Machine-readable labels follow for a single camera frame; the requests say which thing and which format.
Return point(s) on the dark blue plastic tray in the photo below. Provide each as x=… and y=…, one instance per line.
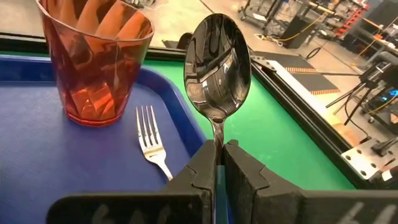
x=77, y=155

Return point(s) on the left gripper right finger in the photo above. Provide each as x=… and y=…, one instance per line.
x=264, y=199

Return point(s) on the black tripod stand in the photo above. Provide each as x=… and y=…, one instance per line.
x=357, y=93

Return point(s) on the red faceted plastic cup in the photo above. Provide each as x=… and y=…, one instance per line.
x=93, y=62

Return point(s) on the silver metal mounting plate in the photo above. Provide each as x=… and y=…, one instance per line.
x=360, y=158

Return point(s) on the black mat with orange stripes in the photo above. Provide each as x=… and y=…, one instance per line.
x=314, y=81
x=280, y=59

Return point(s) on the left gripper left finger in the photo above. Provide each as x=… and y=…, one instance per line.
x=186, y=205

